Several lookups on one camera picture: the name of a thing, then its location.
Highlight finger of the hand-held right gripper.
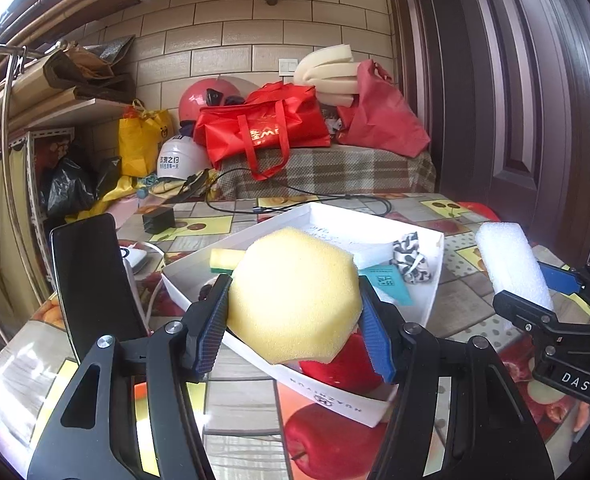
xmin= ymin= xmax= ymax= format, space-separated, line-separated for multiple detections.
xmin=492 ymin=290 xmax=590 ymax=346
xmin=537 ymin=260 xmax=590 ymax=311

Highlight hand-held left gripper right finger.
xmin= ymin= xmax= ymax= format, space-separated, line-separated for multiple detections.
xmin=357 ymin=275 xmax=556 ymax=480

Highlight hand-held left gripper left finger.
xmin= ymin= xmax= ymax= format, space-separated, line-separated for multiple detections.
xmin=27 ymin=272 xmax=233 ymax=480

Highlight white foam block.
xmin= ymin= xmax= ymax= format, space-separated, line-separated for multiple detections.
xmin=475 ymin=221 xmax=556 ymax=313

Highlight yellow sponge with green scourer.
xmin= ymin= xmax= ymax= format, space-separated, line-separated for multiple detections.
xmin=210 ymin=247 xmax=248 ymax=276

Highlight yellow octagonal sponge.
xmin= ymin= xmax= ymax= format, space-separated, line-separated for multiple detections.
xmin=227 ymin=226 xmax=364 ymax=365

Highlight white cardboard box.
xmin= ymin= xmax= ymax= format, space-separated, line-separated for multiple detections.
xmin=161 ymin=201 xmax=446 ymax=429

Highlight teal card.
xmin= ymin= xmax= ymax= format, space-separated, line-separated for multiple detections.
xmin=362 ymin=265 xmax=416 ymax=307

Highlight black and white patterned cloth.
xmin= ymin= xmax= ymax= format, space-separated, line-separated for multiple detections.
xmin=390 ymin=231 xmax=433 ymax=286

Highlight white charger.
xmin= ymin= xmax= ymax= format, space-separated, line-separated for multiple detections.
xmin=120 ymin=245 xmax=150 ymax=275

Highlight red plastic bag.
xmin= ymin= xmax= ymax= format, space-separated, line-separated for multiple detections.
xmin=455 ymin=201 xmax=503 ymax=223

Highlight black power adapter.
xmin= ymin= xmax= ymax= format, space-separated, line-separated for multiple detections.
xmin=142 ymin=208 xmax=176 ymax=234

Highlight black smartphone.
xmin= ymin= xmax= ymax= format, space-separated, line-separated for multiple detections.
xmin=50 ymin=212 xmax=150 ymax=363

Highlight white helmet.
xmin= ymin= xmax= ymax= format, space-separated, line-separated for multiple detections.
xmin=156 ymin=135 xmax=210 ymax=182

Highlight plaid bench cover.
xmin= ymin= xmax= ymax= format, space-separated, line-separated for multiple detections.
xmin=217 ymin=145 xmax=436 ymax=201

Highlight yellow shopping bag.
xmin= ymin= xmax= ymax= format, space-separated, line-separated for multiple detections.
xmin=119 ymin=100 xmax=174 ymax=178

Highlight black plastic bag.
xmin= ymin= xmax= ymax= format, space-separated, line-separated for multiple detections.
xmin=45 ymin=155 xmax=123 ymax=218

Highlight red tote bag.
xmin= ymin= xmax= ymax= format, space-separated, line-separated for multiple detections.
xmin=193 ymin=81 xmax=332 ymax=181

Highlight brown wooden door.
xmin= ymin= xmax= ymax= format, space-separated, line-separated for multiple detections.
xmin=385 ymin=0 xmax=590 ymax=281

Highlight red helmet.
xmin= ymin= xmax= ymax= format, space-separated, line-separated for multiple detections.
xmin=178 ymin=77 xmax=246 ymax=128

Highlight red nonwoven bag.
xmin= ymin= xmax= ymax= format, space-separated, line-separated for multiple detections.
xmin=337 ymin=58 xmax=432 ymax=157

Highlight yellow curtain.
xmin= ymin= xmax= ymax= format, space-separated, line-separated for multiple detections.
xmin=0 ymin=157 xmax=38 ymax=321

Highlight grey metal shelf rack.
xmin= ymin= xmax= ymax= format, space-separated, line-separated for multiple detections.
xmin=2 ymin=42 xmax=130 ymax=311

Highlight white foam strips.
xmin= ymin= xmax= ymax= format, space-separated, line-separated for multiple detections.
xmin=294 ymin=44 xmax=360 ymax=108

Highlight brown cardboard pieces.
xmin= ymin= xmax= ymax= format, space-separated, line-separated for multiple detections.
xmin=42 ymin=35 xmax=136 ymax=103

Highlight black cable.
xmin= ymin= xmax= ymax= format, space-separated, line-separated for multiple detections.
xmin=205 ymin=167 xmax=393 ymax=218

